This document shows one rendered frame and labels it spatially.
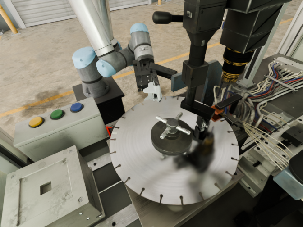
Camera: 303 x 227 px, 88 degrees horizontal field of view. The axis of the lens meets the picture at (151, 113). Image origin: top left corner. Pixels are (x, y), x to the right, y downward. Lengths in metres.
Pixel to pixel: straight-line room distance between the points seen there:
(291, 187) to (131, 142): 0.32
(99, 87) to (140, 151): 0.58
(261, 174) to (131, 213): 0.38
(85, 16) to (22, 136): 0.46
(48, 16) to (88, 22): 5.52
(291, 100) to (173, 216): 0.81
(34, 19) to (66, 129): 5.69
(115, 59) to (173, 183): 0.52
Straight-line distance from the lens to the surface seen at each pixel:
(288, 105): 1.00
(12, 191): 0.55
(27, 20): 6.23
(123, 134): 0.44
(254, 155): 0.56
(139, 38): 0.68
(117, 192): 0.58
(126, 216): 0.55
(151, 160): 0.39
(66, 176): 0.50
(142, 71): 0.60
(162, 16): 0.32
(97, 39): 0.68
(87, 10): 0.69
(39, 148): 0.68
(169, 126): 0.38
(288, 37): 1.47
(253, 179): 0.59
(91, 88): 0.91
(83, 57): 0.84
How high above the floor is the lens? 1.29
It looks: 46 degrees down
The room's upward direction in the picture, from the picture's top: 5 degrees counter-clockwise
